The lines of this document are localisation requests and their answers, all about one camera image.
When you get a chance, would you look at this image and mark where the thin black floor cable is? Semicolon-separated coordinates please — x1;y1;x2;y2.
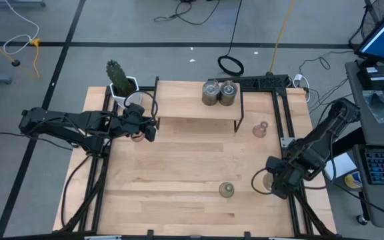
153;0;221;26

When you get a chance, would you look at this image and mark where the grey cart base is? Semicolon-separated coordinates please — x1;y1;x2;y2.
0;0;47;9

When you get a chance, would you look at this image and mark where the white power adapter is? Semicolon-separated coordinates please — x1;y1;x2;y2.
292;73;311;103

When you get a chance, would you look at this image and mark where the black wire fan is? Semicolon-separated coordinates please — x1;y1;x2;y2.
348;0;384;51

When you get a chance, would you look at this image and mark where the silver metal bracket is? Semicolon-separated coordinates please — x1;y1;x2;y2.
280;136;296;149

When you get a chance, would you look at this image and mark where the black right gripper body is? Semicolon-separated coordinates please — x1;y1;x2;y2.
265;155;301;185

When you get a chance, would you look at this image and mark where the yellow hanging cable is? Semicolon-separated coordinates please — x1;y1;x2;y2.
269;0;296;75

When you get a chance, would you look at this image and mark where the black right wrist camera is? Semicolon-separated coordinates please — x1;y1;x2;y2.
273;181;290;200

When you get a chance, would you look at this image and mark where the black perforated mount plate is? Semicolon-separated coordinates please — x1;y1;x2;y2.
207;73;290;97

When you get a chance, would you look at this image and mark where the black aluminium table frame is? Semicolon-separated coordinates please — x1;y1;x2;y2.
53;85;341;240

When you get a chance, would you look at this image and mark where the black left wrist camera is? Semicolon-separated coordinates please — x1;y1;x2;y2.
143;125;157;143

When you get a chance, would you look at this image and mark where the white box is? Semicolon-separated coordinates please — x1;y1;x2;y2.
321;151;359;181

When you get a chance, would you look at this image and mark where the wooden shelf with black legs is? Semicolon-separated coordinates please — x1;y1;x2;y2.
151;76;245;133

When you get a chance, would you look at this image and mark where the green cactus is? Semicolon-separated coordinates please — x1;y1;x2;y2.
105;59;136;97

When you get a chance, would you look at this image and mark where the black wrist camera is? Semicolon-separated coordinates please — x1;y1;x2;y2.
273;181;290;200
143;125;157;143

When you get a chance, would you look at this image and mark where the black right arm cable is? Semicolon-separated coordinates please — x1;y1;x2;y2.
251;167;276;195

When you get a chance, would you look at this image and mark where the black hanging cable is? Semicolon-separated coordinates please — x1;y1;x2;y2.
217;0;245;77

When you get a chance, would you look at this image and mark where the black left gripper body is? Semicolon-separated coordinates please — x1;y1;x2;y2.
110;103;148;139

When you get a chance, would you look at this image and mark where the yellow extension cord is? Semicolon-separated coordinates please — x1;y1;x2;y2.
29;38;43;79

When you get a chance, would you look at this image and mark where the black mini computer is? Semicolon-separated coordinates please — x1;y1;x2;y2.
357;65;384;91

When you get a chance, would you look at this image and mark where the white floor cable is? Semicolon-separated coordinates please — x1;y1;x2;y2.
2;0;41;56

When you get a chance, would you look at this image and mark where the black arm base cable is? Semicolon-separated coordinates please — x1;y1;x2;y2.
60;155;91;231

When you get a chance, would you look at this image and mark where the clear plastic bag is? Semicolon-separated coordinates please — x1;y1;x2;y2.
361;89;384;125

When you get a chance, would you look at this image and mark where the grey desk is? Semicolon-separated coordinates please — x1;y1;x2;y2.
344;59;384;230

